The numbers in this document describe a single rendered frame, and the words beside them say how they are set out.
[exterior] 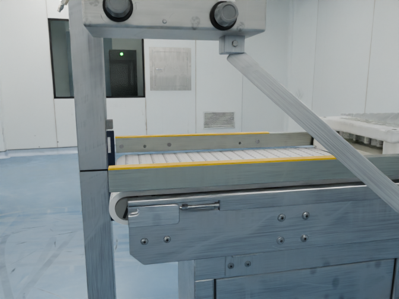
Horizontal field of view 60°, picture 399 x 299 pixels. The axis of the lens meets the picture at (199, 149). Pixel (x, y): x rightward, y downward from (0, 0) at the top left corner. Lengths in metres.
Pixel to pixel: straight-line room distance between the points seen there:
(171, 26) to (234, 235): 0.30
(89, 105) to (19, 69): 5.06
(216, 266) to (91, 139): 0.37
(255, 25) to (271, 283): 0.43
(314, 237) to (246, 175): 0.16
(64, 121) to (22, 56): 1.09
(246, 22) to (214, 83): 5.56
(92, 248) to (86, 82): 0.36
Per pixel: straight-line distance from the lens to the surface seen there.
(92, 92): 0.75
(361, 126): 0.70
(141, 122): 5.76
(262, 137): 0.79
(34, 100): 5.77
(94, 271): 0.86
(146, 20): 0.43
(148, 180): 0.47
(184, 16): 0.44
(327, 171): 0.56
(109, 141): 0.75
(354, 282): 0.74
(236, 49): 0.49
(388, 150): 0.65
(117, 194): 0.50
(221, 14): 0.42
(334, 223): 0.60
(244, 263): 0.60
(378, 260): 0.75
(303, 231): 0.57
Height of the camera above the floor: 1.09
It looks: 11 degrees down
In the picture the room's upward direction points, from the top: straight up
